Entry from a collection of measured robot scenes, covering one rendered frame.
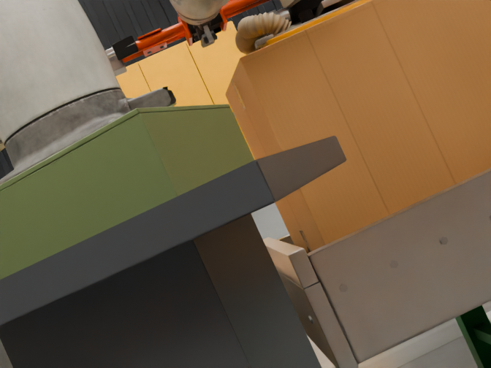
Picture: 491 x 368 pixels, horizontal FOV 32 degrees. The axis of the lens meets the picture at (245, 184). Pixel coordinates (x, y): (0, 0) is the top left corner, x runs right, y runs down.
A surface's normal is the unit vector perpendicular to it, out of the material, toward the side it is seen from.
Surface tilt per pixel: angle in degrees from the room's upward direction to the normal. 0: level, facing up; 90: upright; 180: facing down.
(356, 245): 90
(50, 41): 89
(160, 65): 90
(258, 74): 90
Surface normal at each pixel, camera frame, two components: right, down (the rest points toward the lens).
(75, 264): -0.23, 0.10
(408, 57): 0.09, -0.05
